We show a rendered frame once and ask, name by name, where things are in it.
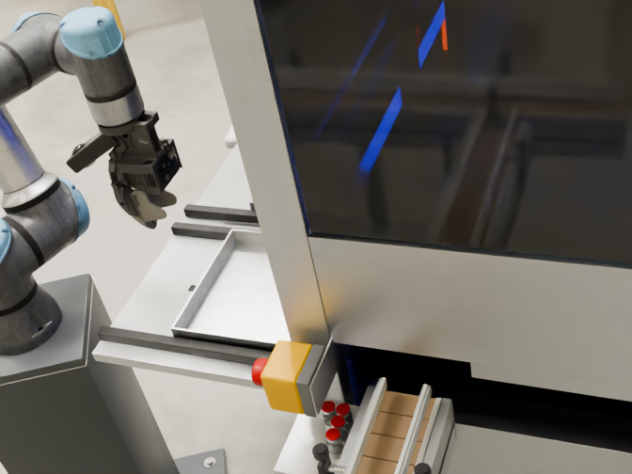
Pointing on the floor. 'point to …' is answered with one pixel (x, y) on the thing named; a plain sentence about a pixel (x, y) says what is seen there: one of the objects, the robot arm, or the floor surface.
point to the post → (271, 170)
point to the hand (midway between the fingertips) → (148, 220)
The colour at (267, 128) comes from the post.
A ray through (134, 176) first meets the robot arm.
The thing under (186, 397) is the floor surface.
